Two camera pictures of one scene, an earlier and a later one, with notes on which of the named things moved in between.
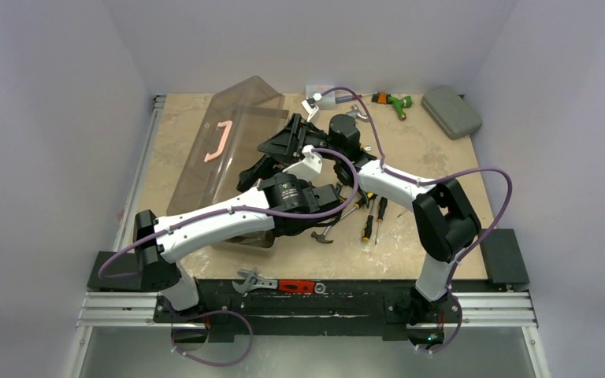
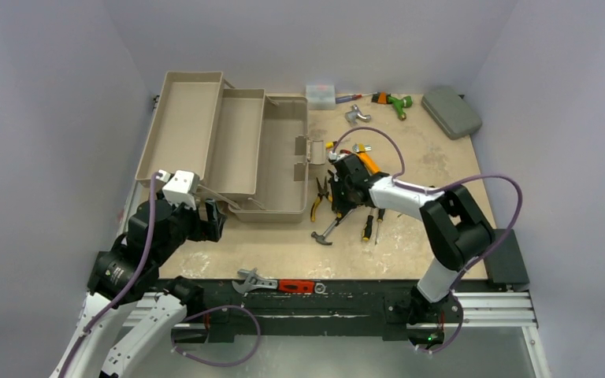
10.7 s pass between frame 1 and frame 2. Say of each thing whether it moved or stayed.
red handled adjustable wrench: stayed
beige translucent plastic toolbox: moved
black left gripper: moved
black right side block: stayed
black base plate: stayed
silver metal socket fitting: stayed
